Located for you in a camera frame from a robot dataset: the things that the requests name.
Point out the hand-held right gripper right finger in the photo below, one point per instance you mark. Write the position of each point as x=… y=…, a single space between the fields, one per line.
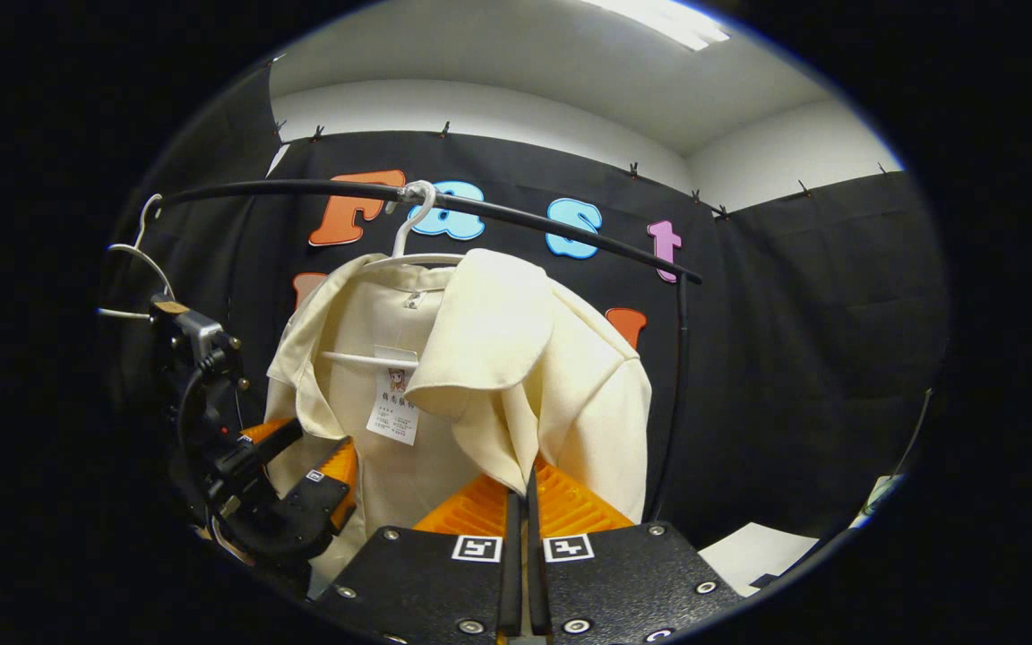
x=536 y=582

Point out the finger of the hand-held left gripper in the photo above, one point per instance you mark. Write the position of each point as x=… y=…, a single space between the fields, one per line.
x=270 y=441
x=301 y=511

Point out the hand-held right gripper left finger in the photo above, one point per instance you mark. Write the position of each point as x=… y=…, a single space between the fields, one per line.
x=512 y=582

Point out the cream collared shirt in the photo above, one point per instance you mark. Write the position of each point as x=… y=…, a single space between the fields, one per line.
x=498 y=340

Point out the white ribbed empty hanger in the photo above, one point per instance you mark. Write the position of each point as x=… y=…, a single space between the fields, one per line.
x=147 y=257

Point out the white plastic clothes hanger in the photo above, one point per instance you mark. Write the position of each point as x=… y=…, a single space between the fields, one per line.
x=408 y=260

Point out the black backdrop cloth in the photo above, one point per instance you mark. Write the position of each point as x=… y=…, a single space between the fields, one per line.
x=794 y=358

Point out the row of small backdrop clips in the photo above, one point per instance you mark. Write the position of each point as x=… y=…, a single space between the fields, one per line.
x=633 y=168

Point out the ceiling light panel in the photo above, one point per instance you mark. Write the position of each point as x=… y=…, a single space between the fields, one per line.
x=668 y=22

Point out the black clothes rail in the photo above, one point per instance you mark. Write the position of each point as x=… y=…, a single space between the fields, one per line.
x=301 y=185

